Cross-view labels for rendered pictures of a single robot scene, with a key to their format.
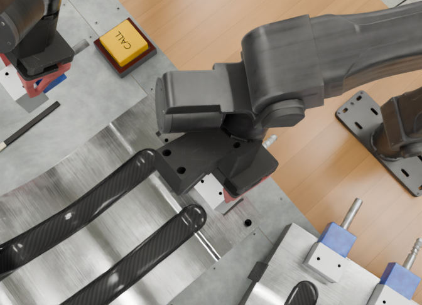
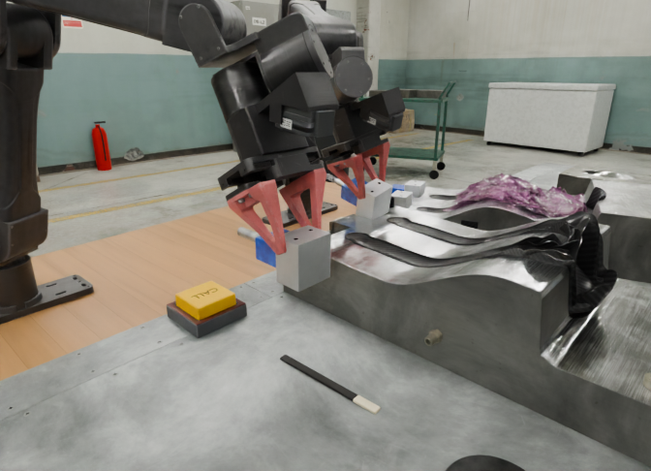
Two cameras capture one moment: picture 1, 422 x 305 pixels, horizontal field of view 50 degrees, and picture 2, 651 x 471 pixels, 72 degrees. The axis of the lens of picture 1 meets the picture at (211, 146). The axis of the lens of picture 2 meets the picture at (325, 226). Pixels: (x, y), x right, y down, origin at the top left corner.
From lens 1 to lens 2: 0.87 m
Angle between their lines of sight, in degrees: 71
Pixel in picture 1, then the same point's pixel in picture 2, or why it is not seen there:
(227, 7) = (167, 267)
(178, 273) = (447, 225)
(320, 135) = not seen: hidden behind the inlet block
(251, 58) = (331, 31)
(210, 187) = (376, 187)
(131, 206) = (404, 242)
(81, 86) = (257, 343)
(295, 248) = not seen: hidden behind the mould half
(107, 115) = (296, 321)
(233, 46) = (213, 263)
